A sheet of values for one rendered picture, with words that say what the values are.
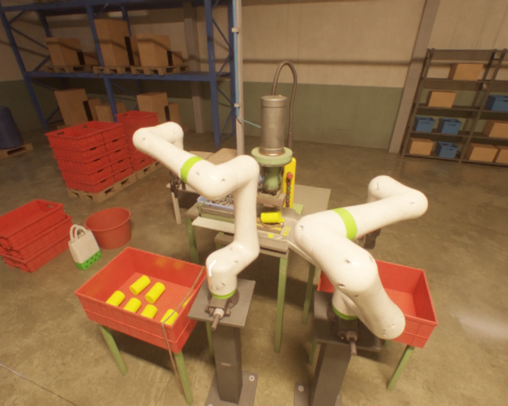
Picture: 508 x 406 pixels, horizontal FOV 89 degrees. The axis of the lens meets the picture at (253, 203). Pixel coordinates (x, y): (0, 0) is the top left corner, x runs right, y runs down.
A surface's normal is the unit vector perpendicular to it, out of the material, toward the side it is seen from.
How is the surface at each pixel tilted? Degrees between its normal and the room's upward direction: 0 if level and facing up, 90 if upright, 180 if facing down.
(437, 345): 0
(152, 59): 90
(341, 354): 90
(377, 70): 90
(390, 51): 90
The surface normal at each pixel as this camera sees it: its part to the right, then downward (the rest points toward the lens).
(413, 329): -0.34, 0.47
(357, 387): 0.00, -0.87
